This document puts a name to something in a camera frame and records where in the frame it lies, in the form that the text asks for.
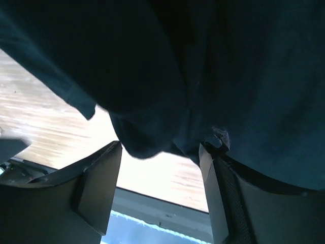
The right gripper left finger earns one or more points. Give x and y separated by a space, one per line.
70 205

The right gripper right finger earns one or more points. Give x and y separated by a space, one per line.
246 206

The black t shirt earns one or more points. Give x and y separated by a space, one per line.
174 74

